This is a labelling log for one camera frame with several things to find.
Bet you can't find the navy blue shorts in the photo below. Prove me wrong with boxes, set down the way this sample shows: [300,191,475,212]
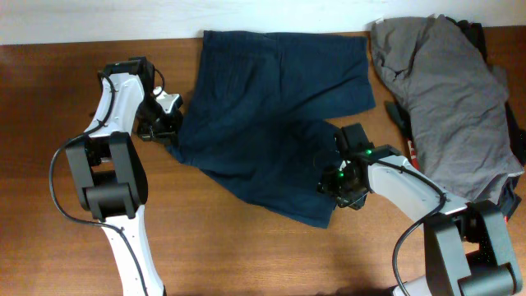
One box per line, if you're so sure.
[168,30,376,228]

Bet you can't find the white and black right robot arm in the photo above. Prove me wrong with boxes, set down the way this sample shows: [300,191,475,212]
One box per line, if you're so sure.
[317,146,524,296]

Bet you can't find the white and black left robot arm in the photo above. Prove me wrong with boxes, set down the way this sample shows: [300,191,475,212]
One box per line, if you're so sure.
[60,57,183,295]

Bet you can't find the grey shorts on pile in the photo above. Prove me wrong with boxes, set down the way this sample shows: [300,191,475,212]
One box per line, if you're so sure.
[369,14,525,205]

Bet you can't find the black garment under pile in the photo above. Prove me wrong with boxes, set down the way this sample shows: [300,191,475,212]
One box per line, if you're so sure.
[384,16,526,221]

